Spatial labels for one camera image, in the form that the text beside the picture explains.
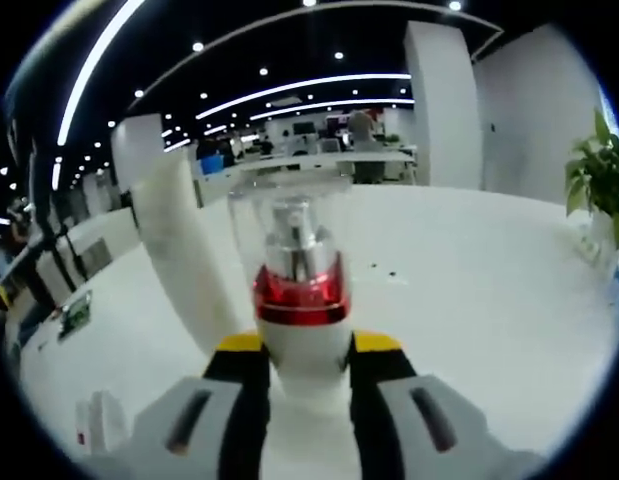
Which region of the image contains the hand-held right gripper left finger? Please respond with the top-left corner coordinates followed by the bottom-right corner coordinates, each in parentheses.
top-left (88, 330), bottom-right (271, 480)

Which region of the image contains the row of white office desks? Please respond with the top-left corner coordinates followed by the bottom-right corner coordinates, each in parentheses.
top-left (238, 149), bottom-right (420, 186)

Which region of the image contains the red collar white skincare bottle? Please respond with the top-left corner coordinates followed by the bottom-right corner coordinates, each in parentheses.
top-left (226, 177), bottom-right (354, 416)

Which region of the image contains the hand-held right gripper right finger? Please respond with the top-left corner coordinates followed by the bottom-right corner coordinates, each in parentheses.
top-left (347, 329), bottom-right (545, 480)

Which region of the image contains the curved ceiling light strip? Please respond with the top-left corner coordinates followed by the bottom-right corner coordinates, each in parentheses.
top-left (56, 0), bottom-right (146, 147)

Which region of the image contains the green potted plant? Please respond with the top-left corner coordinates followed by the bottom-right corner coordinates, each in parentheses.
top-left (563, 108), bottom-right (619, 266)

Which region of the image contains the clear cap white skincare bottle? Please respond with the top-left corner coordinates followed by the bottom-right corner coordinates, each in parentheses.
top-left (74, 389), bottom-right (131, 457)

